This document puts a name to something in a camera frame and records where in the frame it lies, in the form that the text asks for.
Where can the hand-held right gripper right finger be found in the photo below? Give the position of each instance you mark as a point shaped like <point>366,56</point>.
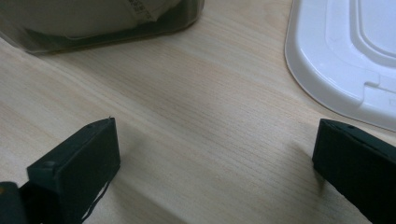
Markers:
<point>361,168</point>

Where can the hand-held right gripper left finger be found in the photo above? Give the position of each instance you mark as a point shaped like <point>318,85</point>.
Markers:
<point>77,174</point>

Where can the brown translucent storage box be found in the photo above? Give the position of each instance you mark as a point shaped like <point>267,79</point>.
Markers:
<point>124,34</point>

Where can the white paper hang tag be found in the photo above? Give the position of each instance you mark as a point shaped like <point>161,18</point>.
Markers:
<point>143,9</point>

